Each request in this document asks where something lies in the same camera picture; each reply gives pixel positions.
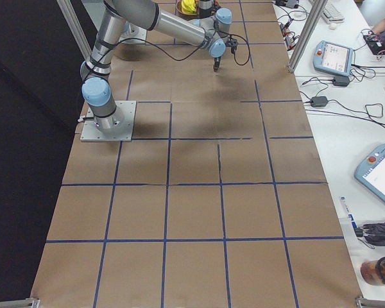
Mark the teach pendant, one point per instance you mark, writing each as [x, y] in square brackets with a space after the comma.
[371, 172]
[333, 58]

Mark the brown wicker basket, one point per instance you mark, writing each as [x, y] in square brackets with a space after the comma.
[178, 9]

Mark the near teach pendant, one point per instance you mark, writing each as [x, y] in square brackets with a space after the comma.
[371, 172]

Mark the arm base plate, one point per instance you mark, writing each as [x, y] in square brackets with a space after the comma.
[117, 127]
[132, 34]

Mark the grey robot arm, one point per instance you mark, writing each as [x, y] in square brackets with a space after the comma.
[126, 22]
[205, 8]

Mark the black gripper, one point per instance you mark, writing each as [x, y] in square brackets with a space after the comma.
[217, 60]

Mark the far teach pendant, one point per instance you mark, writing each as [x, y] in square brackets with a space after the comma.
[333, 58]

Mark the aluminium frame post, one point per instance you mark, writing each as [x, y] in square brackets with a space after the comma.
[306, 33]

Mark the yellow banana bunch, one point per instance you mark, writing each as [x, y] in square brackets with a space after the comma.
[188, 7]

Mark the black power adapter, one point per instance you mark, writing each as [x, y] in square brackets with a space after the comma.
[318, 101]

